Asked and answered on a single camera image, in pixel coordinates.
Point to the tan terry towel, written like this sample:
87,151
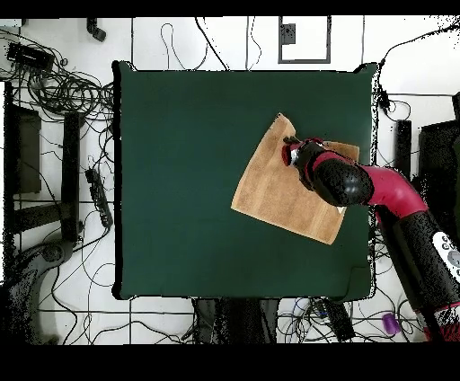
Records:
273,190

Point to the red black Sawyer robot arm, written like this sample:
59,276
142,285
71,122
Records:
395,190

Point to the dark green table cloth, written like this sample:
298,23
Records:
179,143

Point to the black plug adapter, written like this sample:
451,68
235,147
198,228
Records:
383,100

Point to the black stand bar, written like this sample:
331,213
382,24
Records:
70,172
403,143

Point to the dark grey square plate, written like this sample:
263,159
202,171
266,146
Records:
287,34

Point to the black cabinet panel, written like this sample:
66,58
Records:
28,151
440,161

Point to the wide black power strip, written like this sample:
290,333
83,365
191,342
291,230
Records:
339,320

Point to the long black power strip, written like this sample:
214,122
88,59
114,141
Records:
99,197

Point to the purple object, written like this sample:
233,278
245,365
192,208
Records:
391,323

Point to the black angled object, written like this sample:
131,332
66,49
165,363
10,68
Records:
96,31

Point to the grey chair base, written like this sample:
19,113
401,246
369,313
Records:
54,251

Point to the black rectangular box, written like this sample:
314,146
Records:
30,55

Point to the grey rectangular frame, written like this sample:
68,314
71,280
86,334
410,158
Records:
280,54

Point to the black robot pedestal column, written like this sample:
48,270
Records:
237,320

